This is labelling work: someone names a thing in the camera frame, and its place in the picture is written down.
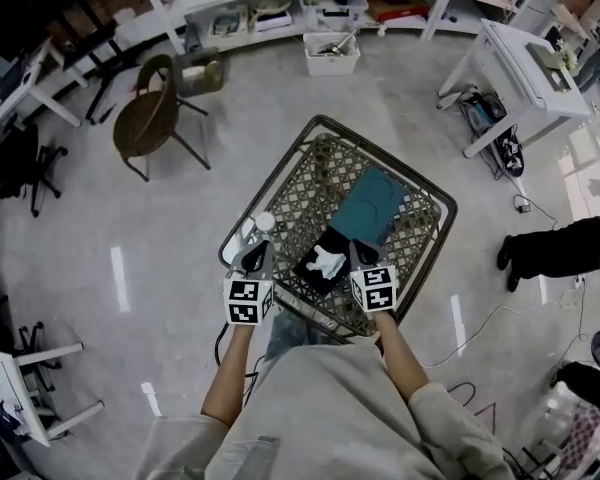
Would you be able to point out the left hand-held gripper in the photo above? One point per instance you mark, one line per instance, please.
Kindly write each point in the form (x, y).
(245, 300)

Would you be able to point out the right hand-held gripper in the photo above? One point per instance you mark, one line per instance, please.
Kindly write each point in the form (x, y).
(375, 290)

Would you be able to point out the white object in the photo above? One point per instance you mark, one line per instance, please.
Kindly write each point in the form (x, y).
(325, 263)

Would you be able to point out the teal box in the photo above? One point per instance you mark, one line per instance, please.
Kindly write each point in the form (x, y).
(367, 208)

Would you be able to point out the person's right forearm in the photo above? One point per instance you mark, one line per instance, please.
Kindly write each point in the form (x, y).
(400, 358)

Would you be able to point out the person's left forearm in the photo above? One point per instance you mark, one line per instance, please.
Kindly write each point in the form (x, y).
(230, 378)

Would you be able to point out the white shelving unit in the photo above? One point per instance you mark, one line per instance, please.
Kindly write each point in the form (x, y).
(280, 30)

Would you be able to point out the red-brown flat box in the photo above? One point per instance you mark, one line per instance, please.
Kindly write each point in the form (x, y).
(395, 4)

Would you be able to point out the small white cup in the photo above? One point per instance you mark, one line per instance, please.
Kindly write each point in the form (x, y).
(265, 222)

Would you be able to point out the person's blue jeans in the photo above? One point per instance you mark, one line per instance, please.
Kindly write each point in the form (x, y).
(290, 335)

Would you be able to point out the dark woven metal side table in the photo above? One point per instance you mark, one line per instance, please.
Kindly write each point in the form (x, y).
(305, 183)

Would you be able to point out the person's cream sweatshirt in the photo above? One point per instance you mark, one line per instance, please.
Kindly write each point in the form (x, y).
(330, 418)

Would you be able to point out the olive folding chair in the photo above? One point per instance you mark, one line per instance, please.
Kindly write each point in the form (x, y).
(145, 123)

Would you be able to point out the white floor bin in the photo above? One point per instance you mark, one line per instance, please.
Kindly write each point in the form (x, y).
(330, 58)

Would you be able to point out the white side table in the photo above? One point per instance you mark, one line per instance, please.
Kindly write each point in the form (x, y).
(530, 83)

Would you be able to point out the black television stand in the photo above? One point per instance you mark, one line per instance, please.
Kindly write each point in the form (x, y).
(102, 73)

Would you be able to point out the black office chair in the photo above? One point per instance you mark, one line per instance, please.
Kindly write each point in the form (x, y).
(15, 163)

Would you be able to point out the tray with white flowers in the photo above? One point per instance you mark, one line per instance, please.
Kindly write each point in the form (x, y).
(555, 65)

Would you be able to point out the white work table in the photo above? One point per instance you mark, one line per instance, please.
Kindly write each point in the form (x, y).
(10, 388)

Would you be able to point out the white office desk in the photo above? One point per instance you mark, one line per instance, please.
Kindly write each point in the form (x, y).
(25, 93)

